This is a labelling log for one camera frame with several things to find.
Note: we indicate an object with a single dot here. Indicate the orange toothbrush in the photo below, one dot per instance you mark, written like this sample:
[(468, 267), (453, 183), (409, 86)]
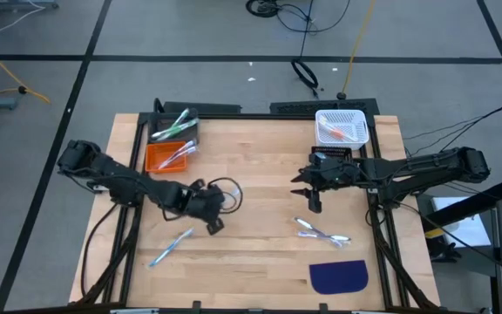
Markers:
[(331, 127), (342, 134)]

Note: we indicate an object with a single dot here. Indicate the white sheet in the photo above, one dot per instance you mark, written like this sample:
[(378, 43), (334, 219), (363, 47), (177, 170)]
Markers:
[(464, 227)]

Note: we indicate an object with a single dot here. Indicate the black metal table frame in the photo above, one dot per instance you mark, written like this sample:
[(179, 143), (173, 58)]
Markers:
[(255, 117)]

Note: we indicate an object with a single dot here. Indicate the packaged toothbrushes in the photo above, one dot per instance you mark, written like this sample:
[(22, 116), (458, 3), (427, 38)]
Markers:
[(170, 247)]

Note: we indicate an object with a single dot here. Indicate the grey cart base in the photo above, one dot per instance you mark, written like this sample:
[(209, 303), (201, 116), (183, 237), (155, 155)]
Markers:
[(15, 3)]

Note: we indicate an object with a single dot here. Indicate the green toothbrush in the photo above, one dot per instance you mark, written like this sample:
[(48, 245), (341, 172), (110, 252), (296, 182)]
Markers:
[(181, 118), (177, 127)]

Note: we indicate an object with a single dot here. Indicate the black support beam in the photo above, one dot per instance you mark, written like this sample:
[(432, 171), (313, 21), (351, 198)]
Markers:
[(473, 202)]

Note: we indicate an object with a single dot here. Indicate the dark grey plastic basket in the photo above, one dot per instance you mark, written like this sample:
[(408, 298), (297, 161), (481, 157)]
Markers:
[(159, 122)]

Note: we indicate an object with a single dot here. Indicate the orange plastic basket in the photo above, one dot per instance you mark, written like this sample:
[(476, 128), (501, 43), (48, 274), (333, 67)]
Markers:
[(153, 165)]

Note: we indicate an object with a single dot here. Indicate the white plastic basket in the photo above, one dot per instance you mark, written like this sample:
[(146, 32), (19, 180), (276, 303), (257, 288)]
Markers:
[(355, 120)]

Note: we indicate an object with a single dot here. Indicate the black plastic basket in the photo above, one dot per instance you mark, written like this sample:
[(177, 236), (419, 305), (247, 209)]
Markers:
[(338, 150)]

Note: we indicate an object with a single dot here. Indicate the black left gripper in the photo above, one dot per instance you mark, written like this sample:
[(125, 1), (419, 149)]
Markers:
[(203, 202)]

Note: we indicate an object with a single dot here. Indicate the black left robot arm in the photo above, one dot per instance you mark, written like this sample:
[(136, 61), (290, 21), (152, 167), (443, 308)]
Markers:
[(116, 174)]

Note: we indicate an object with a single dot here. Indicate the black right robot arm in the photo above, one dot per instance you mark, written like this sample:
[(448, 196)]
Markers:
[(429, 168)]

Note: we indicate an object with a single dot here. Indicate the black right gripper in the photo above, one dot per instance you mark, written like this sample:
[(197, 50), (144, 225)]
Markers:
[(336, 174)]

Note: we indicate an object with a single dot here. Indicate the black vented box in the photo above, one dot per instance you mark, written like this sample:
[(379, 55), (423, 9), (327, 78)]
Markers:
[(320, 107)]

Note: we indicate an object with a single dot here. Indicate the dark blue flat pad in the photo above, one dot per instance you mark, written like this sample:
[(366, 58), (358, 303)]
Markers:
[(338, 277)]

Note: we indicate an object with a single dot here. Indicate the black flat box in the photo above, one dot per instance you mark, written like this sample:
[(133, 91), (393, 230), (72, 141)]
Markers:
[(216, 107)]

